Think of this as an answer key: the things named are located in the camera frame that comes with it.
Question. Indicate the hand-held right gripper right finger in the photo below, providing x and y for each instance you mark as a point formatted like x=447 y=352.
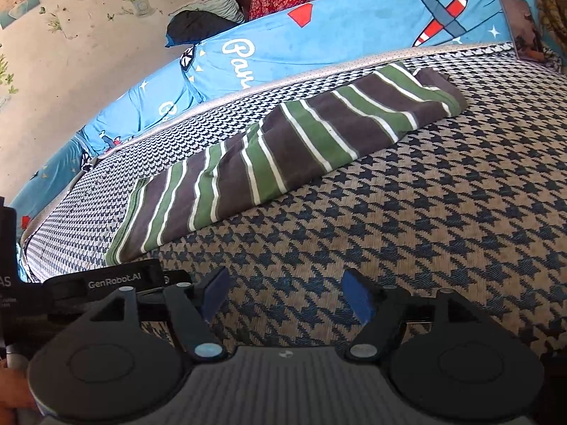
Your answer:
x=361 y=294

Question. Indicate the houndstooth sofa mat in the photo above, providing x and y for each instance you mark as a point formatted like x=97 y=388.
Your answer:
x=398 y=195

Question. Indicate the blue printed sofa cover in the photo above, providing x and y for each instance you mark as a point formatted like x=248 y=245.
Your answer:
x=354 y=35

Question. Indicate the light green folded quilt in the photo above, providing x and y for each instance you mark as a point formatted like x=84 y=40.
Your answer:
x=221 y=6

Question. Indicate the blue seaside wall picture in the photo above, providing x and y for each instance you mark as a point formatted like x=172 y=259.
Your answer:
x=17 y=4

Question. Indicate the dark wooden cabinet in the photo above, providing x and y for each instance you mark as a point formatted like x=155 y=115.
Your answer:
x=242 y=0

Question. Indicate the brown patterned scarf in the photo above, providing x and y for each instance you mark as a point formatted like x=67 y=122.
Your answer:
x=551 y=22

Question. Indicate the green grey striped t-shirt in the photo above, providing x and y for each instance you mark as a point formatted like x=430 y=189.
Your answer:
x=310 y=128

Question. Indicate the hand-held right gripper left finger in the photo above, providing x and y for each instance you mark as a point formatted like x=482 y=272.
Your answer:
x=215 y=292

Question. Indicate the green plant pot wall sticker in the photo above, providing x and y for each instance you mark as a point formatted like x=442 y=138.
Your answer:
x=6 y=75

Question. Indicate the person's left hand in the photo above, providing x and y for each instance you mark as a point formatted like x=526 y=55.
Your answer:
x=13 y=387

